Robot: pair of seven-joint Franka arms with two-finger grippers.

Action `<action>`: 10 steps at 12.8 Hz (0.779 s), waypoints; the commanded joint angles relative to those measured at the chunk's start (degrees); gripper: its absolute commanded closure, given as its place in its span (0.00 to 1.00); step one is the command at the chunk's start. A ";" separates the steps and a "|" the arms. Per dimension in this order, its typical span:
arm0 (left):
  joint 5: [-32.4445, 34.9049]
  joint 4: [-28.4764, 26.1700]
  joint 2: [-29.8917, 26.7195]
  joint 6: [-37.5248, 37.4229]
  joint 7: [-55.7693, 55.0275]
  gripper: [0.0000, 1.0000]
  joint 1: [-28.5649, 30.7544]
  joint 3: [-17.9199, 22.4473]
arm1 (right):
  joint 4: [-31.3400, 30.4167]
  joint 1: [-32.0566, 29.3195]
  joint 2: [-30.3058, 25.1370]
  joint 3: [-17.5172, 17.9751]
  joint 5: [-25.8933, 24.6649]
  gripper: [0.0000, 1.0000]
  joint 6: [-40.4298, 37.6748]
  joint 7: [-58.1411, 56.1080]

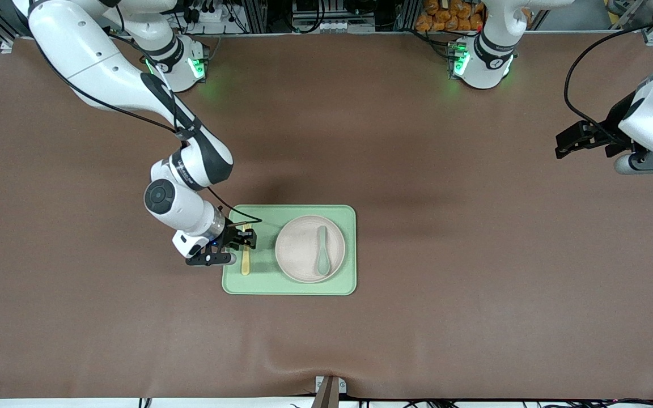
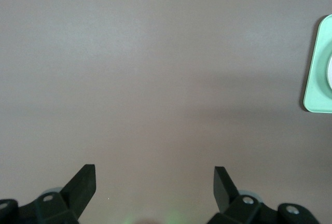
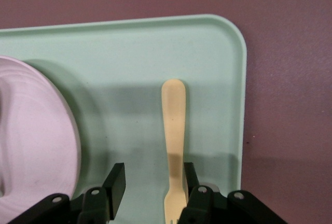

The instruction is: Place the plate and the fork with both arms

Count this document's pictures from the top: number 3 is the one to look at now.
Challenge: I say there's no white round plate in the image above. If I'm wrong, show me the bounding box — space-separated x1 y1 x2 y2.
0 55 81 209

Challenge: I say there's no light green rectangular tray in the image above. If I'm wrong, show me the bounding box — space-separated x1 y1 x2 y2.
0 13 248 224

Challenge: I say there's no yellow plastic fork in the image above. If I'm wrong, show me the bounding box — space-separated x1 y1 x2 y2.
161 78 190 224

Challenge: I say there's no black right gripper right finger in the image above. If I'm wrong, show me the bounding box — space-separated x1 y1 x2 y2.
178 161 289 224

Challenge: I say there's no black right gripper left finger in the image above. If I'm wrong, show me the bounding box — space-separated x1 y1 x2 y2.
0 162 128 224

